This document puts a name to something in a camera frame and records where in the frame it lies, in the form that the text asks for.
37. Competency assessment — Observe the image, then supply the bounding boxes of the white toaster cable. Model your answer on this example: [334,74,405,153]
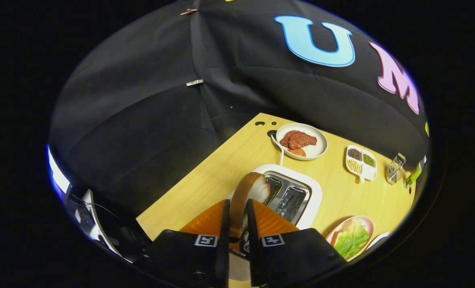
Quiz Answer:
[269,134,285,166]

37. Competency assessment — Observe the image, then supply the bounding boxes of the pink round plate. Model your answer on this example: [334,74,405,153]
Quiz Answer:
[325,216,375,262]

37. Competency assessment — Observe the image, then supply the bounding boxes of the brown meat pieces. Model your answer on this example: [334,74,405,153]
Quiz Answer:
[279,130,317,150]

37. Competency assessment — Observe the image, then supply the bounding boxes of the green label plastic bottle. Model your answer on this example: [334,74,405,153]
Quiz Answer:
[405,158,427,188]

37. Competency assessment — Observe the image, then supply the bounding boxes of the white toaster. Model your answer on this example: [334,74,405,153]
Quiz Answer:
[226,163,323,281]

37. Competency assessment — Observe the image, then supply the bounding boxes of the plain bread slice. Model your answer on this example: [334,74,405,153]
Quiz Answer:
[230,172,271,238]

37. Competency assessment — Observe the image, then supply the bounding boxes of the white divided condiment dish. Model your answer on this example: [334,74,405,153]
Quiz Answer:
[345,145,378,183]

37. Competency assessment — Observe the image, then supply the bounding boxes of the metal wire utensil holder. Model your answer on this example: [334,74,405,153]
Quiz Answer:
[385,153,407,184]

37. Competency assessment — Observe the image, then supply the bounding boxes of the green lettuce leaf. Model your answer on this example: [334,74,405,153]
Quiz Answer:
[333,221,370,259]

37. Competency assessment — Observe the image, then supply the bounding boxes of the round cream plate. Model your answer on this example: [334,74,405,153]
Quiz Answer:
[275,123,328,161]

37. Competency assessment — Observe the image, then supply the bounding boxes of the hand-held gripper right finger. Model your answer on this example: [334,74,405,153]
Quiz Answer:
[245,199,347,288]

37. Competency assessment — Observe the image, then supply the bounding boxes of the white square plate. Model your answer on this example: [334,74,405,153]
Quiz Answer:
[365,231,390,250]

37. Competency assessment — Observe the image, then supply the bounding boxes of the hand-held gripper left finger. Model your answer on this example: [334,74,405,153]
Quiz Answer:
[142,199,230,288]

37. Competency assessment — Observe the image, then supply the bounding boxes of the white and dark equipment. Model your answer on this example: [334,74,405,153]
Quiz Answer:
[64,184,150,264]

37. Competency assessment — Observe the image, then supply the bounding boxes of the black backdrop cloth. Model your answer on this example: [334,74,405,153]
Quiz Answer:
[48,0,429,218]

